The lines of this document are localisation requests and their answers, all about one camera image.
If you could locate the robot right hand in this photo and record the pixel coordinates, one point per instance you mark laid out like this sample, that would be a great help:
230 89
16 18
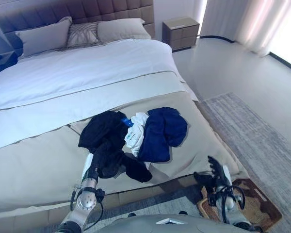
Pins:
218 172

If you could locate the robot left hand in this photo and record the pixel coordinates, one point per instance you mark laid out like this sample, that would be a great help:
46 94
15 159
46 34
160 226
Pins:
90 165

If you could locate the black garment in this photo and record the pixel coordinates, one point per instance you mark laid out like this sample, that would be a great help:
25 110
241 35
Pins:
109 143

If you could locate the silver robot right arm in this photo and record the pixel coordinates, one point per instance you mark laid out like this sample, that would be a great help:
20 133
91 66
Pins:
229 206

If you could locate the beige bed runner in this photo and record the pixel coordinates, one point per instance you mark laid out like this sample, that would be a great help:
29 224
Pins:
51 165

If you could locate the brown woven basket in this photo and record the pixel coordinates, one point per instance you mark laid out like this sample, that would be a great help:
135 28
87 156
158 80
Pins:
254 204

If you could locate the bed with white duvet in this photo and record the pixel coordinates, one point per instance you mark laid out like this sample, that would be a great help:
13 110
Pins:
82 80

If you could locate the grey striped area rug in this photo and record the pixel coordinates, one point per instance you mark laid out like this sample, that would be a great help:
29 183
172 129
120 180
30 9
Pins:
252 136

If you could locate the white printed t-shirt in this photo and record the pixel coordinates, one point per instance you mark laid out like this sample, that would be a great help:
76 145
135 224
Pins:
135 136

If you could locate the navy blue garment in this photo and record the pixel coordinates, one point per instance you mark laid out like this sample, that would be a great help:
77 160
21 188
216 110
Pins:
161 134

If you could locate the grey robot torso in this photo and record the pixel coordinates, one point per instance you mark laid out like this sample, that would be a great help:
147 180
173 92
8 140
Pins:
165 224

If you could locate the patterned decorative cushion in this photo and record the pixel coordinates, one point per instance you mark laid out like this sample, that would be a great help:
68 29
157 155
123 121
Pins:
82 35

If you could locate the beige pillow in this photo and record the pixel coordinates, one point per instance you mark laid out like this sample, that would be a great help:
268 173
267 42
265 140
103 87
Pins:
123 28
42 38

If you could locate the brown wooden nightstand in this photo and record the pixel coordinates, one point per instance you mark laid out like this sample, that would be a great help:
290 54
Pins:
180 32

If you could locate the white sheer curtain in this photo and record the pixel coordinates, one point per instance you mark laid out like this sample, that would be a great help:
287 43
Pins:
247 24

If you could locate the brown tufted headboard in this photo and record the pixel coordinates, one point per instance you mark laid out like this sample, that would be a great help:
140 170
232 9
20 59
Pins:
92 11

